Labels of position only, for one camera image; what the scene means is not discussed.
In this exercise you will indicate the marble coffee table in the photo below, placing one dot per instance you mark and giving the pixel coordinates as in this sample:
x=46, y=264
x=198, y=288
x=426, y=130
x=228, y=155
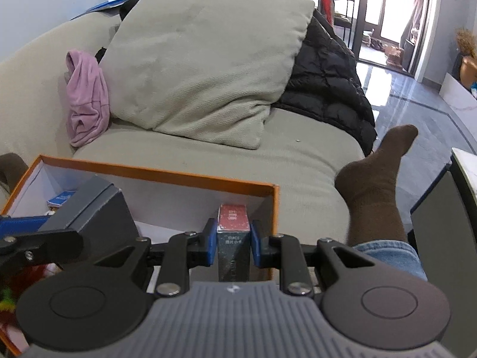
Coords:
x=444, y=231

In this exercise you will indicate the right leg in jeans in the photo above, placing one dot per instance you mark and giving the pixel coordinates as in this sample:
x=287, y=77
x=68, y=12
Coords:
x=368, y=187

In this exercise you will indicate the colourful feather shuttlecock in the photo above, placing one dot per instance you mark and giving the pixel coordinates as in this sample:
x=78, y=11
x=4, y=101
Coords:
x=12, y=287

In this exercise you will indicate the copper vase with dried flowers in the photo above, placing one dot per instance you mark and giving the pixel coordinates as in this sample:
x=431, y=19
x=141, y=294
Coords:
x=466, y=42

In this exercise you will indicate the black puffer jacket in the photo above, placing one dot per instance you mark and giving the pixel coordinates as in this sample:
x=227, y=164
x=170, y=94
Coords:
x=324, y=85

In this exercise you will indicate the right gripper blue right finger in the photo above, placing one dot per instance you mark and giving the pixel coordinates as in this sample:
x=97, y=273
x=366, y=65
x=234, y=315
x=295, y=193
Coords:
x=257, y=235

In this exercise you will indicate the left leg in jeans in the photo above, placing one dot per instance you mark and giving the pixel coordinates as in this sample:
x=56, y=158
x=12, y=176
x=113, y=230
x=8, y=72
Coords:
x=12, y=169

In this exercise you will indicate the leg in jeans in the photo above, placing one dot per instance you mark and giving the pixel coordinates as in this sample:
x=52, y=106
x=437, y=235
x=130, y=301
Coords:
x=368, y=187
x=12, y=169

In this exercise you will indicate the red card box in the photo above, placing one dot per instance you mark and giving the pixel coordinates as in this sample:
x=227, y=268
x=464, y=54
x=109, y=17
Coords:
x=234, y=243

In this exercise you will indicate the pink crumpled garment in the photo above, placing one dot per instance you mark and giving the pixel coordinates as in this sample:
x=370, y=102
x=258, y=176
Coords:
x=88, y=99

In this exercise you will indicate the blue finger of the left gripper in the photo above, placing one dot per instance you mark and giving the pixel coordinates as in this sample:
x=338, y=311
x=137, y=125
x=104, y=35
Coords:
x=21, y=225

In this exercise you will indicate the orange cardboard storage box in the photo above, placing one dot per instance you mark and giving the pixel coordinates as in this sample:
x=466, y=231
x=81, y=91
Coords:
x=104, y=305

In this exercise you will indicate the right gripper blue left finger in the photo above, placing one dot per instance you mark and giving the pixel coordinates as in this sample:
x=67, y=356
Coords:
x=210, y=240

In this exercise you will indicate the dark grey box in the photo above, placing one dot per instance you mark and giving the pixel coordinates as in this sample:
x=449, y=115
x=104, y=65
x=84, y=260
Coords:
x=99, y=213

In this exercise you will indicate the beige cushion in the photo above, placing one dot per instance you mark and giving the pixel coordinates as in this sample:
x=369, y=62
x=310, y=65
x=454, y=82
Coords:
x=208, y=70

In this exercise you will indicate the blue folder on desk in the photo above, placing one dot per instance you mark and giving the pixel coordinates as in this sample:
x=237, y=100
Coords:
x=110, y=4

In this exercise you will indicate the white marble tv cabinet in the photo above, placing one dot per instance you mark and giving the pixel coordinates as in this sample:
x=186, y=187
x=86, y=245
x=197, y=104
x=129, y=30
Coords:
x=459, y=99

